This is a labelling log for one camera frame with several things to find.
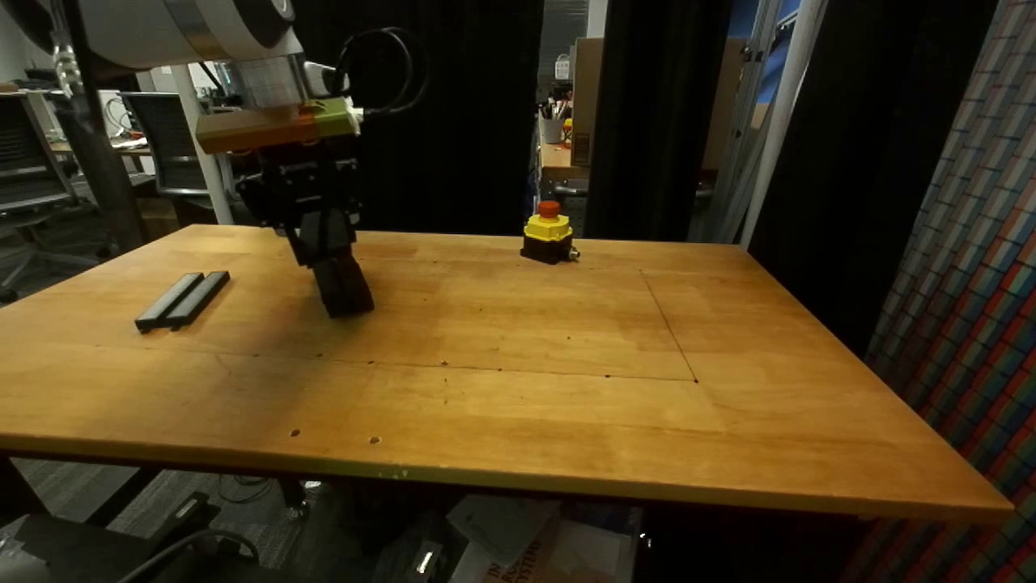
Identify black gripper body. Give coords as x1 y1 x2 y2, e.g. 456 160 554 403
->
232 137 365 224

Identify white pillar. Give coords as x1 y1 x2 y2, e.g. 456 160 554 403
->
138 60 237 225

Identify black chair backrest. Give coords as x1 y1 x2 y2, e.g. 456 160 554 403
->
122 89 214 200

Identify wide black curtain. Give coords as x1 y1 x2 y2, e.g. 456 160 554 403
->
288 0 545 235

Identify black office chair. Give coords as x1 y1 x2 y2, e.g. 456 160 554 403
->
46 89 145 255

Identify yellow red emergency stop button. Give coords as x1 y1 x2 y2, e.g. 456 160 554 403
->
518 197 578 264

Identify grey desk shelf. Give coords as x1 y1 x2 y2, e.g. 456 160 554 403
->
0 89 76 221

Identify narrow black curtain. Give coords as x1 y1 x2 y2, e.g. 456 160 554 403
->
585 0 725 241

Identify black twin-bar rail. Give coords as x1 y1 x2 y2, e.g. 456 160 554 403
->
131 267 232 336

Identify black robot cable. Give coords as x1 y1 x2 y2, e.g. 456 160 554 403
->
332 27 420 117

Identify white metal frame post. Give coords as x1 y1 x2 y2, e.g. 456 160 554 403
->
737 0 831 250

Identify colourful patterned wall panel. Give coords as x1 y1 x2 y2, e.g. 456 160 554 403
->
838 0 1036 583

